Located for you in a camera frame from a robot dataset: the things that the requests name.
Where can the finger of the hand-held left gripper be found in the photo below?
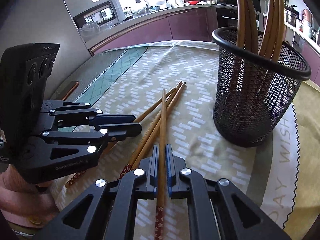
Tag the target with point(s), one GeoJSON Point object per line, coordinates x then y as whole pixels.
{"type": "Point", "coordinates": [122, 132]}
{"type": "Point", "coordinates": [112, 119]}

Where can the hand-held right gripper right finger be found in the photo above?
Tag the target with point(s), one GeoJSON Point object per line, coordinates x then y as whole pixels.
{"type": "Point", "coordinates": [169, 165]}

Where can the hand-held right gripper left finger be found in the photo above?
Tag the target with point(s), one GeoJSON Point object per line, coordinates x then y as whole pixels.
{"type": "Point", "coordinates": [156, 165]}

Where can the black mesh pen holder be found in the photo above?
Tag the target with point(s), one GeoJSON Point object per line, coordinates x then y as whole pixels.
{"type": "Point", "coordinates": [250, 125]}

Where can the patterned tablecloth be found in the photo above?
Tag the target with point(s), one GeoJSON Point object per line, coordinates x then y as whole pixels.
{"type": "Point", "coordinates": [200, 130]}

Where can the orange-edged smartphone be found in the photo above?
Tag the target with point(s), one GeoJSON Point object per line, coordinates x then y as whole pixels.
{"type": "Point", "coordinates": [67, 90]}

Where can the grey refrigerator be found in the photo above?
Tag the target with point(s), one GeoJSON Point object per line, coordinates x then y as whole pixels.
{"type": "Point", "coordinates": [50, 17]}

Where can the clear plastic bag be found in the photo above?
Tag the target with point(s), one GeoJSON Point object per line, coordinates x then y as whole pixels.
{"type": "Point", "coordinates": [88, 31]}

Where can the pink base cabinets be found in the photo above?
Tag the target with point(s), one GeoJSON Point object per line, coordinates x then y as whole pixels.
{"type": "Point", "coordinates": [150, 30]}
{"type": "Point", "coordinates": [312, 55]}

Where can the white microwave oven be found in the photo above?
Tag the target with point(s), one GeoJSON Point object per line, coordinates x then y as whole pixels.
{"type": "Point", "coordinates": [97, 12]}

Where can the glass kettle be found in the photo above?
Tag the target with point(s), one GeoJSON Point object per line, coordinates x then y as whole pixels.
{"type": "Point", "coordinates": [128, 10]}

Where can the red bowl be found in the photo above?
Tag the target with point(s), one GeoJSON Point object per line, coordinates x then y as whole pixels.
{"type": "Point", "coordinates": [191, 3]}

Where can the black built-in oven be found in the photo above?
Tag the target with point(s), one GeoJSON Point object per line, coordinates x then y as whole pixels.
{"type": "Point", "coordinates": [227, 20]}

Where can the wok with lid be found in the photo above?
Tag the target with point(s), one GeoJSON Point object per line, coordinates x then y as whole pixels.
{"type": "Point", "coordinates": [225, 0]}

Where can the stainless steel pot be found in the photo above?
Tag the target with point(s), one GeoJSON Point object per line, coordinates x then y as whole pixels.
{"type": "Point", "coordinates": [291, 17]}

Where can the pink kettle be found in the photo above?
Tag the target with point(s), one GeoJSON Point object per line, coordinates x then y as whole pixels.
{"type": "Point", "coordinates": [307, 15]}

